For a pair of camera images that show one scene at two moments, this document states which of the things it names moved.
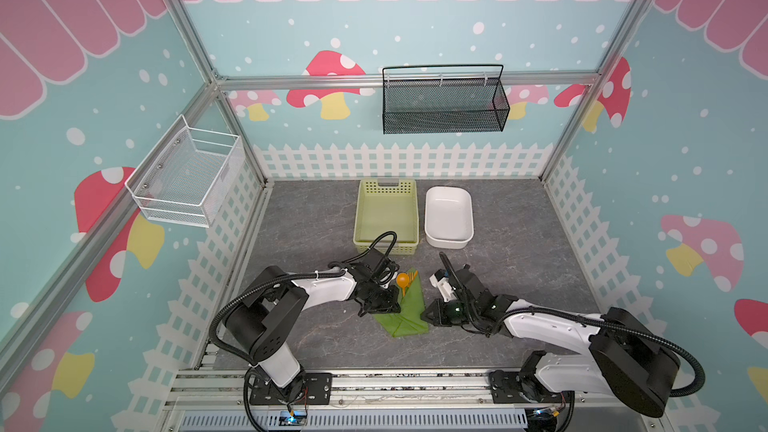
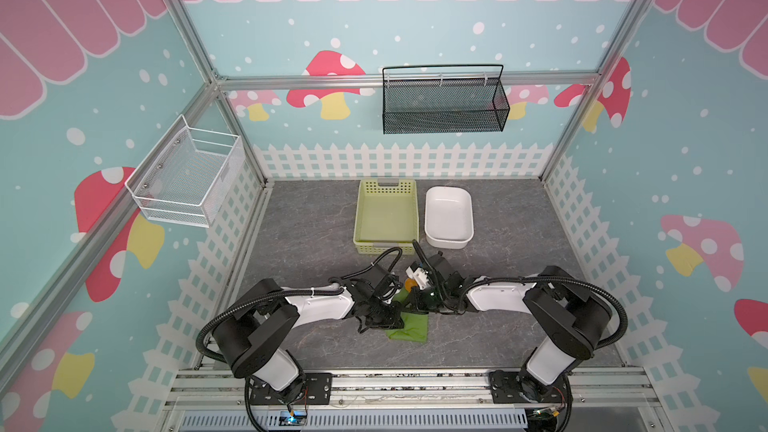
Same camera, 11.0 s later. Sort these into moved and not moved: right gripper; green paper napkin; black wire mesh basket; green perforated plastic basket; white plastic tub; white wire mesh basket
Moved: right gripper; green paper napkin
Not moved: white wire mesh basket; green perforated plastic basket; black wire mesh basket; white plastic tub
